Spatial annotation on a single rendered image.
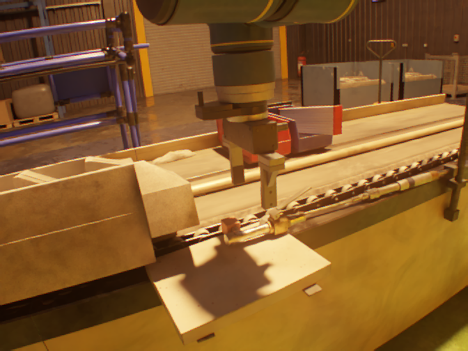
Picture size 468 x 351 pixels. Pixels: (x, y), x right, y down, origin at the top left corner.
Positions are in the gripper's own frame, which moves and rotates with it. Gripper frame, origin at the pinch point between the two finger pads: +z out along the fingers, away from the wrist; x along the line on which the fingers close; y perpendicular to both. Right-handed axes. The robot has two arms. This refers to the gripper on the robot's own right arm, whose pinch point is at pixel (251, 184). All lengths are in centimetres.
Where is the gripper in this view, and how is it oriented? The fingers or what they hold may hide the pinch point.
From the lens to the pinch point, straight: 63.2
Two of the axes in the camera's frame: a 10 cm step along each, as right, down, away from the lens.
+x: -4.1, -3.1, 8.6
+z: 0.8, 9.3, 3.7
